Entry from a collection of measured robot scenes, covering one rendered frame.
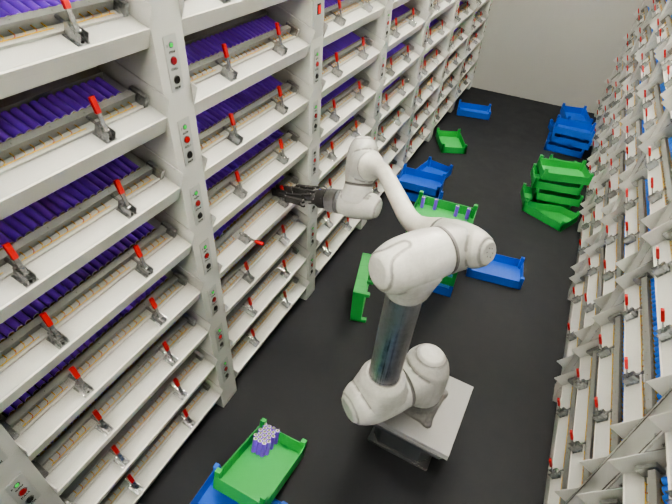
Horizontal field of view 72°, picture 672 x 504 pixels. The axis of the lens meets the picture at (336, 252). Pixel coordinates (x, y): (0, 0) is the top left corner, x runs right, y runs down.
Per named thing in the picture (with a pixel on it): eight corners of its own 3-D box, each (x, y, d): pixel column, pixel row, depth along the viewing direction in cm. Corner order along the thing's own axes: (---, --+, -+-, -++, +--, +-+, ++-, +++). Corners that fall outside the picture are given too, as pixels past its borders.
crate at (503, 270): (520, 267, 269) (525, 256, 264) (520, 290, 254) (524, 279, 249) (469, 254, 275) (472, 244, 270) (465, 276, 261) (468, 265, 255)
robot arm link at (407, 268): (410, 416, 159) (355, 444, 150) (385, 380, 169) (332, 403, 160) (471, 248, 108) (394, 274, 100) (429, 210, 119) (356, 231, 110)
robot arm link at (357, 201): (345, 214, 176) (349, 179, 173) (383, 221, 170) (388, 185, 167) (333, 217, 167) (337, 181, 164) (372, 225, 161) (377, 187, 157)
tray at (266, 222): (304, 196, 199) (312, 181, 192) (217, 281, 156) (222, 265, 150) (267, 170, 200) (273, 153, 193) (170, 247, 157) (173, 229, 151)
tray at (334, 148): (368, 134, 248) (379, 114, 238) (314, 186, 205) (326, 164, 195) (337, 113, 249) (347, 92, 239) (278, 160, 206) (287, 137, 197)
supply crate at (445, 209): (474, 217, 236) (478, 204, 230) (467, 239, 221) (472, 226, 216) (417, 202, 243) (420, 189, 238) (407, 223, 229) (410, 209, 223)
